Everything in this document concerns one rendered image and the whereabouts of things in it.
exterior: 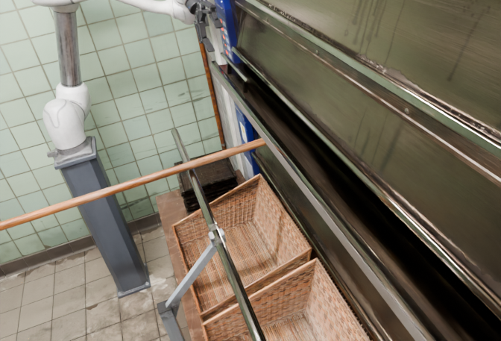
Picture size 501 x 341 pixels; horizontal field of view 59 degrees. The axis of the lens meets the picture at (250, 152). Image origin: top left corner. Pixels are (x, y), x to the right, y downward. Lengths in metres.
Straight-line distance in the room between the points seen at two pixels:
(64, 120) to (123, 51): 0.65
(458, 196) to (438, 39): 0.27
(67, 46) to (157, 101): 0.75
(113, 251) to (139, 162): 0.65
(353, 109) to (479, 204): 0.39
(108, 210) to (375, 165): 1.78
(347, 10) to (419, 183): 0.38
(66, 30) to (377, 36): 1.70
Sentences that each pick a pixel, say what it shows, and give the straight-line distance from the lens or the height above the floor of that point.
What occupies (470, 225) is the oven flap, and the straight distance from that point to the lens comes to 0.82.
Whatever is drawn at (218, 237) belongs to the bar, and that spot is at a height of 1.17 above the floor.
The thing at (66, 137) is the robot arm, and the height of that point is 1.12.
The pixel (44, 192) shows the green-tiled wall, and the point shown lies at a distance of 3.12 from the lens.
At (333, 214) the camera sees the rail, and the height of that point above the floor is 1.43.
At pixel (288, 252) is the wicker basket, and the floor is 0.71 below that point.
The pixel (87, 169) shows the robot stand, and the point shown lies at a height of 0.93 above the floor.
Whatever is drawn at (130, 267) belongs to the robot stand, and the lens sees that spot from 2.79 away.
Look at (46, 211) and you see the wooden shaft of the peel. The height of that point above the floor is 1.20.
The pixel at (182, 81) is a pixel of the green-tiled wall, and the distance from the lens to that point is 2.82.
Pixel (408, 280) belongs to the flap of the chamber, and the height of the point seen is 1.41.
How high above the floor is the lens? 2.07
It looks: 33 degrees down
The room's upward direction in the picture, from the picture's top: 10 degrees counter-clockwise
